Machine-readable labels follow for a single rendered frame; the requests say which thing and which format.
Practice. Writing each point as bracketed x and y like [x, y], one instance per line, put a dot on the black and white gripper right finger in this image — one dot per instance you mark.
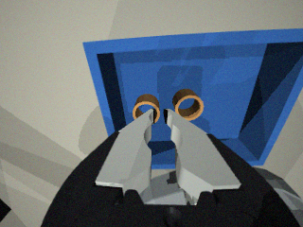
[207, 164]

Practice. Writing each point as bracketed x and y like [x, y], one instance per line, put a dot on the blue crate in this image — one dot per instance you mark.
[248, 89]

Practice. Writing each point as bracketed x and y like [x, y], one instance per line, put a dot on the bronze bushing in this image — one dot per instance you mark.
[193, 111]
[146, 99]

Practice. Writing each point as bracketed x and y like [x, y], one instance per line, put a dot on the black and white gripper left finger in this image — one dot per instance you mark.
[123, 161]

